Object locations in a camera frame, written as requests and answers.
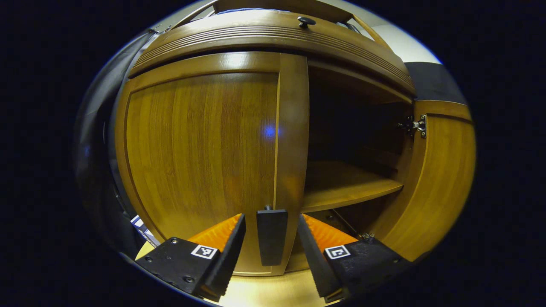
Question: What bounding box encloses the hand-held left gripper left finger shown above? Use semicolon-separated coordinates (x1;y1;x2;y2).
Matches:
134;213;247;302

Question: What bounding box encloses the black door handle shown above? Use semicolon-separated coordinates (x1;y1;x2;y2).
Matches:
256;205;288;267

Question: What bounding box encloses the wooden double-door shoe cabinet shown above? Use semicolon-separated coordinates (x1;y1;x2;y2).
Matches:
113;0;477;278

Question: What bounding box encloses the wooden inner shelf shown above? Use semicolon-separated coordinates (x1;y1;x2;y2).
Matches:
301;161;404;214

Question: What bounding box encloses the blue white striped object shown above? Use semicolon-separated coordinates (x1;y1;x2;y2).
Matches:
130;215;160;248

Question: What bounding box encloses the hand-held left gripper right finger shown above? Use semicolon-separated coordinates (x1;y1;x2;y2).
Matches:
297;213;412;303

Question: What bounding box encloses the wooden shoe cabinet door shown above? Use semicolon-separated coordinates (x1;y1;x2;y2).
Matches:
369;99;477;261
115;51;310;277

